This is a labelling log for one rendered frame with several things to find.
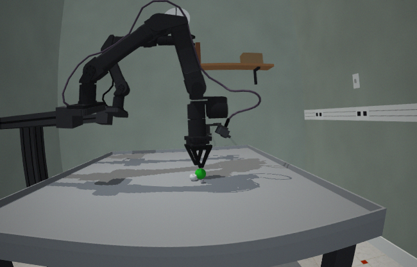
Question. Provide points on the grey table edge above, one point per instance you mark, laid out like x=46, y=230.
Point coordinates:
x=376, y=212

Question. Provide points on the green ball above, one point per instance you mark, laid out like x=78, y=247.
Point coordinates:
x=200, y=173

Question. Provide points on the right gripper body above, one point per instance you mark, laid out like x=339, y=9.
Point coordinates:
x=199, y=131

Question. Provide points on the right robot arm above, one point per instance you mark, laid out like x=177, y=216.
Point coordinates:
x=160, y=24

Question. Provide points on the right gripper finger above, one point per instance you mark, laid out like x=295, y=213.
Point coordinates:
x=195, y=148
x=191, y=155

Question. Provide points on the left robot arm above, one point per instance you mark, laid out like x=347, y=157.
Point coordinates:
x=122, y=88

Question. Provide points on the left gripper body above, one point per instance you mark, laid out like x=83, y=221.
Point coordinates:
x=170, y=41

